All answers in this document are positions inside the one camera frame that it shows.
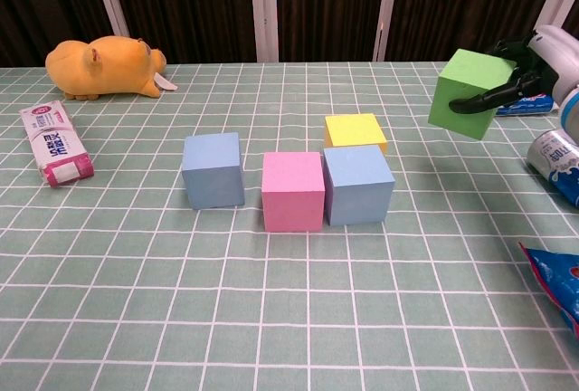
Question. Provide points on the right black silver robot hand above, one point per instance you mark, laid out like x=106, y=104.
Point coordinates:
x=552, y=54

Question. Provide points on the green foam cube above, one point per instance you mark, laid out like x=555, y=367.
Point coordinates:
x=470, y=69

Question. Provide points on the yellow foam cube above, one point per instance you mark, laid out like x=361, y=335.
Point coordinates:
x=355, y=130

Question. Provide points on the blue foam cube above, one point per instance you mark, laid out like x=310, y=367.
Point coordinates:
x=212, y=169
x=357, y=187

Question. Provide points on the pink foam cube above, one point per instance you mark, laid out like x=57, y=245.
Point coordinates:
x=293, y=192

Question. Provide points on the blue white toothpaste tube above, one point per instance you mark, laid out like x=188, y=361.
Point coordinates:
x=534, y=104

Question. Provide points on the blue white drink can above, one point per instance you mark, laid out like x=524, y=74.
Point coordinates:
x=558, y=160

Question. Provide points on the blue snack bag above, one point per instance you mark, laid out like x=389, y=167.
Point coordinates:
x=561, y=282

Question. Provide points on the dark brown curtain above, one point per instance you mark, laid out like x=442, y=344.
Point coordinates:
x=190, y=2

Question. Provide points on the green white checked tablecloth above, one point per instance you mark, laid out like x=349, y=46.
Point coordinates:
x=226, y=296

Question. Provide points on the yellow plush animal toy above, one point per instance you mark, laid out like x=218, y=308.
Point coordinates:
x=104, y=67

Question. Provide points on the white pink toothpaste box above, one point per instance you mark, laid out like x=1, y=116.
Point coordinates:
x=52, y=142

